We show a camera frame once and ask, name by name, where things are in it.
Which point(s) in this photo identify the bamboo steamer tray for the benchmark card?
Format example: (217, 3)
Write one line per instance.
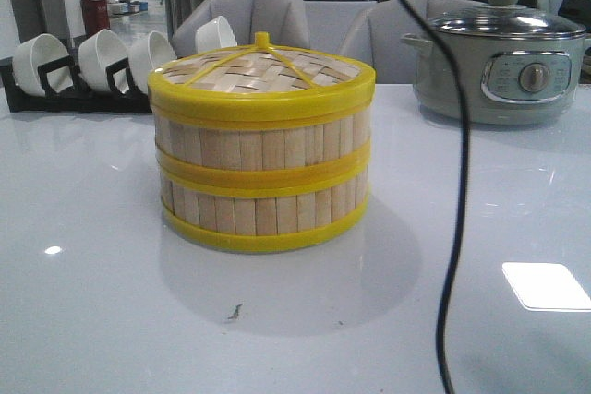
(265, 224)
(264, 158)

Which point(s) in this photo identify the woven bamboo steamer lid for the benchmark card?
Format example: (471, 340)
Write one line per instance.
(260, 86)

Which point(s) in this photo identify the white bowl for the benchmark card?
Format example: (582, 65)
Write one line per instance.
(214, 35)
(98, 52)
(146, 54)
(30, 55)

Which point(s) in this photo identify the grey chair middle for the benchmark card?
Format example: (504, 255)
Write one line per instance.
(375, 36)

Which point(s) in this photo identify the grey chair left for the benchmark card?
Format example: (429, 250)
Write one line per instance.
(284, 20)

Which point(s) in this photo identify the black bowl rack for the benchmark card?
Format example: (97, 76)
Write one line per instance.
(123, 95)

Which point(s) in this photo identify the grey electric cooking pot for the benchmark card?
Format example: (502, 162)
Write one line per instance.
(506, 81)

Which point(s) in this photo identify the red bin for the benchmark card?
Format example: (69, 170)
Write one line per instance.
(95, 16)

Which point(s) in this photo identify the glass pot lid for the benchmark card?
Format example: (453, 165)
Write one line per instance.
(507, 19)

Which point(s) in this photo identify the white bowl far left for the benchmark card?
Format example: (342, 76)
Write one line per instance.
(30, 55)

